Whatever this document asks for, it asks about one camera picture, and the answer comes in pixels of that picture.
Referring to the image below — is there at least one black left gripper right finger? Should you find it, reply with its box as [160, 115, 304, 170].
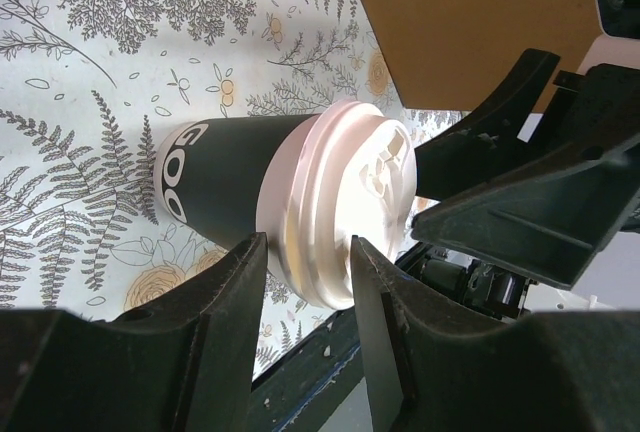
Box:
[350, 237, 639, 431]

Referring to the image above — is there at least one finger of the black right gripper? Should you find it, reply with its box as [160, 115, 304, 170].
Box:
[415, 49, 560, 199]
[412, 129, 639, 288]

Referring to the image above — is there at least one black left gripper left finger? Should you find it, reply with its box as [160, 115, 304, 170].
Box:
[1, 233, 267, 431]

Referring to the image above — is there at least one brown paper bag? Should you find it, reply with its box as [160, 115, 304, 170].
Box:
[361, 0, 601, 110]

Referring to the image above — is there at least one black paper coffee cup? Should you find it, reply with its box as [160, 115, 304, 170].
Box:
[153, 114, 317, 249]

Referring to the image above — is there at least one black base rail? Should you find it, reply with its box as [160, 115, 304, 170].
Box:
[246, 308, 364, 431]

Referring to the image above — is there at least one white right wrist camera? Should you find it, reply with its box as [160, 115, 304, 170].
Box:
[519, 0, 640, 143]

